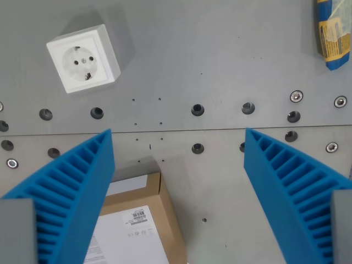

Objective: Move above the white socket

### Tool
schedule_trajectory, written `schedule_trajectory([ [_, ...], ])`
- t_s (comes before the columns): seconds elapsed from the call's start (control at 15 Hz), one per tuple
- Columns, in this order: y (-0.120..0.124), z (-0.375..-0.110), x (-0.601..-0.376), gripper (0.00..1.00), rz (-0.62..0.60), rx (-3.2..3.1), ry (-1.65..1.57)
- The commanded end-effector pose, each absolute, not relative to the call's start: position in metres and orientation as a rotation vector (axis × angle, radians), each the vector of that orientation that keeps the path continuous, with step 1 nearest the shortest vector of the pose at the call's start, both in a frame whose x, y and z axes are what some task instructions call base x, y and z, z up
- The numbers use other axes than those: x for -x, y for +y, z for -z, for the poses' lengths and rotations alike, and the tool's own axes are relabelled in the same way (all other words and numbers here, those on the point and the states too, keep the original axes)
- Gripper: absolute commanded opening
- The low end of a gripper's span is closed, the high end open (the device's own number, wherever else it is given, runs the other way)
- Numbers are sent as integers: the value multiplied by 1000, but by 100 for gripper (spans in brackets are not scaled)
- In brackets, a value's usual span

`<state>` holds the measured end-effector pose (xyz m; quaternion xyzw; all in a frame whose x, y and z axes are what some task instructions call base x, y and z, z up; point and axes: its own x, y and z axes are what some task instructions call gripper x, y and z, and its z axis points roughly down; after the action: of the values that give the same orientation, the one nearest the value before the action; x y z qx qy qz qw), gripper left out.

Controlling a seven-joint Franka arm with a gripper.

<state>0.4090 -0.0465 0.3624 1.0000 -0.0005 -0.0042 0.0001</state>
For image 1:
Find brown cardboard box with label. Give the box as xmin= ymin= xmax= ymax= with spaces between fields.
xmin=82 ymin=172 xmax=188 ymax=264

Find blue and yellow package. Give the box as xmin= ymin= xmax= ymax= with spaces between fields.
xmin=313 ymin=0 xmax=352 ymax=72

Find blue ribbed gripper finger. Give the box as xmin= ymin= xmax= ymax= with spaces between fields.
xmin=0 ymin=128 xmax=116 ymax=264
xmin=243 ymin=127 xmax=352 ymax=264

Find white wall socket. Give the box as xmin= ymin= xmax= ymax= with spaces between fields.
xmin=46 ymin=24 xmax=122 ymax=95

